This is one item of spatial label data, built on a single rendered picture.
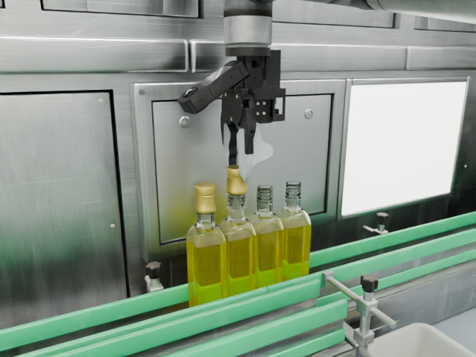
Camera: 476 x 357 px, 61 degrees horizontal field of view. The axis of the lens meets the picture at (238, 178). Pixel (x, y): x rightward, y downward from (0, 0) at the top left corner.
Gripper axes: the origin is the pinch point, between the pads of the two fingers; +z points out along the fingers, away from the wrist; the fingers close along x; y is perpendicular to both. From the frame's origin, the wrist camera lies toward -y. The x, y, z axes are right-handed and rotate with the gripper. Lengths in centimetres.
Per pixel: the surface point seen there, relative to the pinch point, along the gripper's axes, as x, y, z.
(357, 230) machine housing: 16, 44, 26
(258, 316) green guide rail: -5.9, 1.3, 24.9
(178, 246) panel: 12.1, -6.8, 17.2
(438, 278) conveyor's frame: -6, 49, 30
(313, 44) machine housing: 12.8, 24.7, -21.4
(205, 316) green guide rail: -6.1, -8.8, 21.3
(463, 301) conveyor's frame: -7, 60, 39
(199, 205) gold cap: -0.9, -7.2, 4.4
